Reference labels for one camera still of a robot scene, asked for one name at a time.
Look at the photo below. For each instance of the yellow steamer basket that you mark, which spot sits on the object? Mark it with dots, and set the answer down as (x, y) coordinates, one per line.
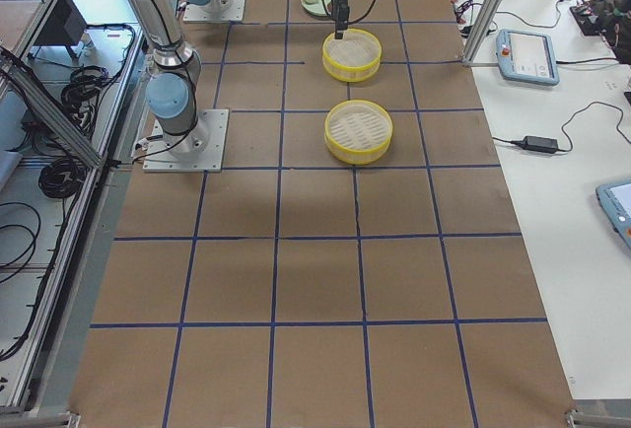
(358, 132)
(355, 58)

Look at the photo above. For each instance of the light green plate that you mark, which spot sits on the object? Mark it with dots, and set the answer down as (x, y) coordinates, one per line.
(318, 8)

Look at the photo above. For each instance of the black power adapter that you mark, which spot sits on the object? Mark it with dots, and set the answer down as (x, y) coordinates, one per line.
(537, 144)

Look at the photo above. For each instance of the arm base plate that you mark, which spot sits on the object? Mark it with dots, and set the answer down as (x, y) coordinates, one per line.
(214, 11)
(201, 150)

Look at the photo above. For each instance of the aluminium frame post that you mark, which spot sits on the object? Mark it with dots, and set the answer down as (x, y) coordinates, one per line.
(479, 30)

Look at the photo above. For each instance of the teach pendant near post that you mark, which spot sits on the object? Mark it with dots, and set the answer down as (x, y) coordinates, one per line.
(526, 57)

